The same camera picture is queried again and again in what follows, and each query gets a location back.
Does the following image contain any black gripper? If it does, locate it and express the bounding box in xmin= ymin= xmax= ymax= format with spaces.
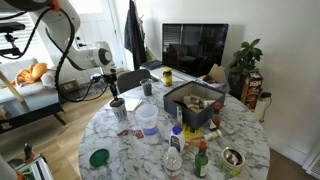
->
xmin=102 ymin=68 xmax=120 ymax=102

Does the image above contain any dark plastic cup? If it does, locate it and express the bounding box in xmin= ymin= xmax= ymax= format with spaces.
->
xmin=139 ymin=78 xmax=154 ymax=97

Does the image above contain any clear plastic cup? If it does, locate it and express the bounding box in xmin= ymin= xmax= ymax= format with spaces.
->
xmin=135 ymin=104 xmax=159 ymax=136

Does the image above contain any dark grey chair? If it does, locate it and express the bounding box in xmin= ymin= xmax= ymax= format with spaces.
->
xmin=116 ymin=68 xmax=153 ymax=95

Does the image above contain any white TV console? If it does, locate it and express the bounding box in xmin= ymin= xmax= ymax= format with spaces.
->
xmin=139 ymin=64 xmax=231 ymax=91

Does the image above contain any dark laptop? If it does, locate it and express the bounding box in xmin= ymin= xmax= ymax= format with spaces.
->
xmin=139 ymin=59 xmax=163 ymax=71

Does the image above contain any yellow lid vitamin bottle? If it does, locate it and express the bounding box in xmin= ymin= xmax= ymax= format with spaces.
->
xmin=162 ymin=67 xmax=174 ymax=88

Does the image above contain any dark hanging coat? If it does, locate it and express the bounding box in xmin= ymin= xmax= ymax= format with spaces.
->
xmin=123 ymin=0 xmax=148 ymax=71

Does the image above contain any green round lid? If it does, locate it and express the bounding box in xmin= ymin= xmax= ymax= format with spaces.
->
xmin=89 ymin=148 xmax=110 ymax=168

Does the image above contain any white pouch green cap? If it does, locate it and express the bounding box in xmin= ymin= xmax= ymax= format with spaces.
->
xmin=175 ymin=105 xmax=184 ymax=126

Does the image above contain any white bottle blue cap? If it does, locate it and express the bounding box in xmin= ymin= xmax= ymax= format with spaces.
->
xmin=169 ymin=124 xmax=186 ymax=154

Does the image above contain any brown snack packet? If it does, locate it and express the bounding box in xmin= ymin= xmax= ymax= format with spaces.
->
xmin=182 ymin=94 xmax=203 ymax=114

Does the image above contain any orange plush toy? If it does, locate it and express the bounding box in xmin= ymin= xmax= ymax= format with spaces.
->
xmin=9 ymin=62 xmax=48 ymax=87

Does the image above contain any yellow packet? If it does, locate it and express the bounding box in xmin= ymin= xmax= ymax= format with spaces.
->
xmin=182 ymin=124 xmax=204 ymax=143

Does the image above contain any dark blue open box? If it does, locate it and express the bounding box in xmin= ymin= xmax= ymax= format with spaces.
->
xmin=163 ymin=80 xmax=227 ymax=130

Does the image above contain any clear plastic water bottle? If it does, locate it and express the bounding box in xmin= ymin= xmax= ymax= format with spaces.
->
xmin=163 ymin=146 xmax=184 ymax=180

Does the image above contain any wooden stick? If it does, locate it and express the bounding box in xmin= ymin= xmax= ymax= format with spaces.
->
xmin=184 ymin=132 xmax=205 ymax=148

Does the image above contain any black flat screen TV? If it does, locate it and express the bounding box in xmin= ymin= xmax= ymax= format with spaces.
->
xmin=161 ymin=23 xmax=230 ymax=78

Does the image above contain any white bottle in box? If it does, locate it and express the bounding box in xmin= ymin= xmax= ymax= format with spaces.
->
xmin=200 ymin=99 xmax=216 ymax=109

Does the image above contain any grey sofa bench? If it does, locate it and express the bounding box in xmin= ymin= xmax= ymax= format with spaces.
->
xmin=0 ymin=58 xmax=68 ymax=134

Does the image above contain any open cardboard box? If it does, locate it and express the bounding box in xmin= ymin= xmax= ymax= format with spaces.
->
xmin=196 ymin=63 xmax=228 ymax=89

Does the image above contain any brown hot sauce bottle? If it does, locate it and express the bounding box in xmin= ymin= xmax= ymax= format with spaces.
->
xmin=209 ymin=101 xmax=222 ymax=132

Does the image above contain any small white bottle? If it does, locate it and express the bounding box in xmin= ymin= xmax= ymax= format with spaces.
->
xmin=203 ymin=129 xmax=223 ymax=141

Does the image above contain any green glass bottle red cap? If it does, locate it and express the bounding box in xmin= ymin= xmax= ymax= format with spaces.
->
xmin=194 ymin=140 xmax=210 ymax=179

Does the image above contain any green potted plant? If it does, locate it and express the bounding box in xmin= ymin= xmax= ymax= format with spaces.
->
xmin=228 ymin=38 xmax=264 ymax=99

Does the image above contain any green labelled tin can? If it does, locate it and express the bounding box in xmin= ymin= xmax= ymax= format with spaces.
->
xmin=219 ymin=147 xmax=246 ymax=177

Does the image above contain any orange snack carton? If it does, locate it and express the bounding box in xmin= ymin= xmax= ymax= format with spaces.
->
xmin=240 ymin=70 xmax=264 ymax=113

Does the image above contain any white power adapter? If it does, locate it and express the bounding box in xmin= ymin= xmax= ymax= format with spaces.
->
xmin=253 ymin=92 xmax=273 ymax=123

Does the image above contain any white vent grille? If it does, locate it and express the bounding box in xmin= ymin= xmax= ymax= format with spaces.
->
xmin=305 ymin=149 xmax=320 ymax=180

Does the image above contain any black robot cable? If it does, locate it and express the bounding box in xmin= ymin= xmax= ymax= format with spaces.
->
xmin=54 ymin=8 xmax=113 ymax=103

